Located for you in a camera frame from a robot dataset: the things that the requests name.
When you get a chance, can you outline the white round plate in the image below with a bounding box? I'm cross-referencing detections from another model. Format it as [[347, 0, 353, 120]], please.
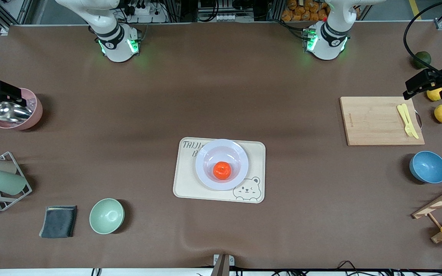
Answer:
[[195, 139, 249, 191]]

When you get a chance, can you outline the orange fruit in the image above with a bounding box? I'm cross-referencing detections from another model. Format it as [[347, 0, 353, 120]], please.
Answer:
[[213, 161, 232, 181]]

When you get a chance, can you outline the metal scoop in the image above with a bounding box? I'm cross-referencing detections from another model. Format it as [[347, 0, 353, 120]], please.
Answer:
[[0, 102, 33, 123]]

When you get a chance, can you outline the dark green lime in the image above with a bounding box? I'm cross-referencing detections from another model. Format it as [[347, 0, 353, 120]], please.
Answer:
[[413, 51, 432, 70]]

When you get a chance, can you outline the pink bowl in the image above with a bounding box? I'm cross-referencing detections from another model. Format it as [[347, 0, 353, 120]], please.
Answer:
[[0, 88, 43, 131]]

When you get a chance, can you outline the yellow plastic fork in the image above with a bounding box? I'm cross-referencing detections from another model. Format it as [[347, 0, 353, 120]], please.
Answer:
[[397, 104, 416, 138]]

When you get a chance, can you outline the yellow plastic knife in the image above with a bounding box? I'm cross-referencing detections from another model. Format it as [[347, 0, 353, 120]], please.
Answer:
[[401, 103, 420, 140]]

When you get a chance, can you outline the wooden cutting board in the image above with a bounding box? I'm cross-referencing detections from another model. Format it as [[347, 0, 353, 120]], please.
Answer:
[[339, 96, 426, 146]]

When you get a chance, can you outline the blue bowl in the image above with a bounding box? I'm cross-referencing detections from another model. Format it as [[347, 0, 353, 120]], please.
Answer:
[[409, 151, 442, 184]]

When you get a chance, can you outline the light green cup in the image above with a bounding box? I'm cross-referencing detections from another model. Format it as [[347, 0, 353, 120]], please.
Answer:
[[0, 170, 27, 196]]

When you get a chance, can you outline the wooden mug rack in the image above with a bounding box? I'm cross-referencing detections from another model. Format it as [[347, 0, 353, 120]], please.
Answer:
[[412, 180, 442, 244]]

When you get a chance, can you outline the dark grey folded cloth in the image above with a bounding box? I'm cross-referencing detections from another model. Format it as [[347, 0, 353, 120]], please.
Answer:
[[39, 205, 78, 239]]

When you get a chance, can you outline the bag of orange snacks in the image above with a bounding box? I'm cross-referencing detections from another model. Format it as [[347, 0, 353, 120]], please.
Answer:
[[281, 0, 331, 22]]

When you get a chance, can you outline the light green bowl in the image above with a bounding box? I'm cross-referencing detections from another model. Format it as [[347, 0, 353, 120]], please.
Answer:
[[89, 198, 125, 235]]

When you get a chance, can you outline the white power strip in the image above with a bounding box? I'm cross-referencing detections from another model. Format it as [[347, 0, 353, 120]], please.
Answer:
[[127, 0, 168, 23]]

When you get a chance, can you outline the cream bear print tray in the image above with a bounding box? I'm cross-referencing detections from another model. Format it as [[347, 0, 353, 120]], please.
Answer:
[[173, 137, 266, 204]]

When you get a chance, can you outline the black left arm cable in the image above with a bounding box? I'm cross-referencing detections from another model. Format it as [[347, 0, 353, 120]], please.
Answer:
[[403, 0, 442, 83]]

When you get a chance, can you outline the grey wire cup rack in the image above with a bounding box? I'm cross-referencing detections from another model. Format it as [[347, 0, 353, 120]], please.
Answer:
[[0, 151, 33, 212]]

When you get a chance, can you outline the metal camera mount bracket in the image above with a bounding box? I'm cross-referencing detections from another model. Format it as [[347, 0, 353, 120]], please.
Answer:
[[213, 254, 235, 276]]

